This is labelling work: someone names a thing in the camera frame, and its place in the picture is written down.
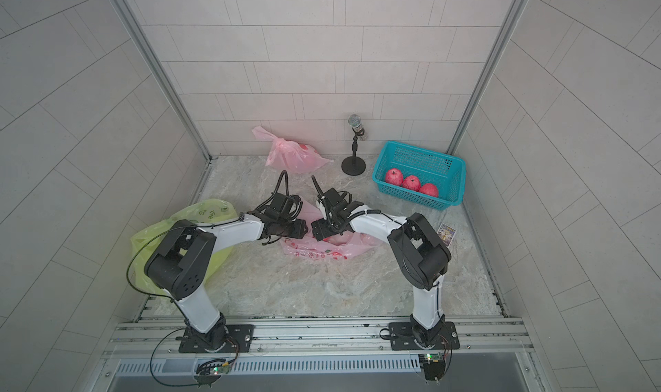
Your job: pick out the circuit board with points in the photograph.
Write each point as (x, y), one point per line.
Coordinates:
(433, 366)
(211, 371)

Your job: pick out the yellow-green plastic bag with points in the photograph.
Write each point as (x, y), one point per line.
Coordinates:
(145, 242)

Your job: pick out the red apple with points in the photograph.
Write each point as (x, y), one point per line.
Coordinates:
(412, 183)
(429, 190)
(394, 177)

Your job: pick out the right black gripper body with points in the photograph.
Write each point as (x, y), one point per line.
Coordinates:
(330, 226)

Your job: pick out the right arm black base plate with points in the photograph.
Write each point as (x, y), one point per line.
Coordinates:
(409, 336)

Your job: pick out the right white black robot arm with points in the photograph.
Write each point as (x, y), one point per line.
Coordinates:
(422, 256)

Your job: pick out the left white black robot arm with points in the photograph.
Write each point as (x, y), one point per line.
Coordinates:
(180, 263)

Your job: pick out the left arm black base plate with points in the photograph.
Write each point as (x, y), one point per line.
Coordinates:
(242, 336)

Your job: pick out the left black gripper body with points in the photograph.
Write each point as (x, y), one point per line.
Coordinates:
(289, 228)

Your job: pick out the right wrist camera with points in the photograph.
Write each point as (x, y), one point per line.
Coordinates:
(321, 208)

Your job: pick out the right circuit board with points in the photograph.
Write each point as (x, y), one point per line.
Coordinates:
(433, 366)

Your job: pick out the teal plastic basket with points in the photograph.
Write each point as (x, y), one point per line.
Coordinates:
(446, 173)

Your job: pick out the small printed card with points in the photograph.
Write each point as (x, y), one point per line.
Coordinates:
(446, 233)

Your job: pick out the left circuit board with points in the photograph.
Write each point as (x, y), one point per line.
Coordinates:
(211, 371)

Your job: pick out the pink strawberry print plastic bag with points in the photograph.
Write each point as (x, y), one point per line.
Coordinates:
(346, 246)

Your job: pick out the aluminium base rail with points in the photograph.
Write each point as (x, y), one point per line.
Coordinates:
(317, 336)

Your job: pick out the plain pink plastic bag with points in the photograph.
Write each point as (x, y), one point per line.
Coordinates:
(289, 155)

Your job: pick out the microphone on black stand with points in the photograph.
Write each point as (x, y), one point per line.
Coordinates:
(354, 165)

